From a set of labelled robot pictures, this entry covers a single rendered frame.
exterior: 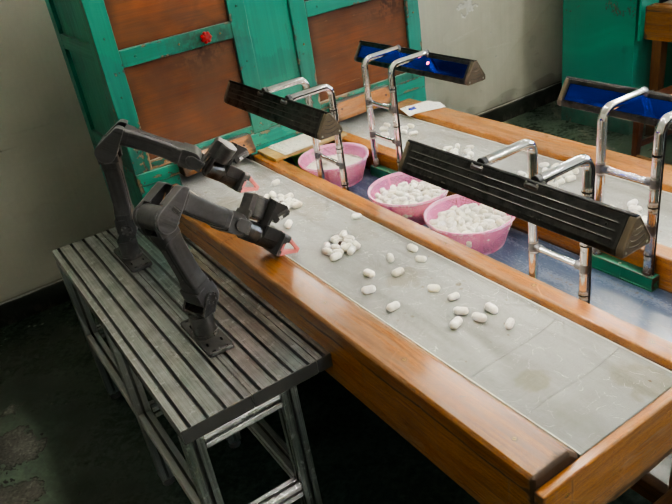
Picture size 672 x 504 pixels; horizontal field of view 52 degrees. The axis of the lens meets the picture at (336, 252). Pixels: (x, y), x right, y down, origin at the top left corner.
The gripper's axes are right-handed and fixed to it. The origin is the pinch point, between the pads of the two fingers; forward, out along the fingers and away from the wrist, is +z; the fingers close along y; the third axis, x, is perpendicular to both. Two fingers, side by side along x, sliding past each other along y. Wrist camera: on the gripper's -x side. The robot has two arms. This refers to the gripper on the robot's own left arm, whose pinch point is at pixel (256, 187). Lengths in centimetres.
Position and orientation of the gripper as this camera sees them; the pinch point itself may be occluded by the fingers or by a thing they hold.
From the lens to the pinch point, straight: 231.7
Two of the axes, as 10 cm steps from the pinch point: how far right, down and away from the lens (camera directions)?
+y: -5.6, -3.4, 7.6
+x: -4.2, 9.0, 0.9
